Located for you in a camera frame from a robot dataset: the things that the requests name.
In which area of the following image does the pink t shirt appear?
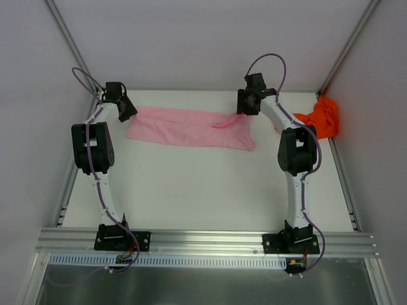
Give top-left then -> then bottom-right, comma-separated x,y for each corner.
126,107 -> 257,151

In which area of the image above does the purple cable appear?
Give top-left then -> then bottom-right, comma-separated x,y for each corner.
71,67 -> 141,274
244,53 -> 326,274

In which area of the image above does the slotted cable duct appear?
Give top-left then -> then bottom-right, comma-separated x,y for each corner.
48,254 -> 287,270

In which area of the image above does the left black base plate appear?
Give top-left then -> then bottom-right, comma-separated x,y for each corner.
93,225 -> 151,252

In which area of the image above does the aluminium frame post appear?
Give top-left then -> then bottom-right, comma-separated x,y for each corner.
43,0 -> 102,96
317,0 -> 382,96

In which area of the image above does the aluminium mounting rail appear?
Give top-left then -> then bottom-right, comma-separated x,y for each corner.
35,227 -> 380,258

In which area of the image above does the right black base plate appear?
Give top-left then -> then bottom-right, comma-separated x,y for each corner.
261,233 -> 321,255

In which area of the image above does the right aluminium frame post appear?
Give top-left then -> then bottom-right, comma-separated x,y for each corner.
317,0 -> 382,96

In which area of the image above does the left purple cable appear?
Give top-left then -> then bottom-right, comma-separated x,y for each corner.
71,67 -> 141,274

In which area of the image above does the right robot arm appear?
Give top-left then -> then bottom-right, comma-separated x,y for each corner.
237,73 -> 317,254

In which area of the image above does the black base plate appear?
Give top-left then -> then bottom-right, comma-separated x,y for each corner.
261,233 -> 321,255
93,225 -> 151,252

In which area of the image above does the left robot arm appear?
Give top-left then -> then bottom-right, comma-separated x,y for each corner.
71,82 -> 137,251

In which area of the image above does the orange t shirt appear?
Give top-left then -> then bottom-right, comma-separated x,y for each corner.
294,96 -> 340,140

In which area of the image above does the left aluminium frame post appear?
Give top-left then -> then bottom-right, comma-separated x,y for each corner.
43,0 -> 102,96

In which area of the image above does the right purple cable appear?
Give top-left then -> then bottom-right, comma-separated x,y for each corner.
244,53 -> 326,274

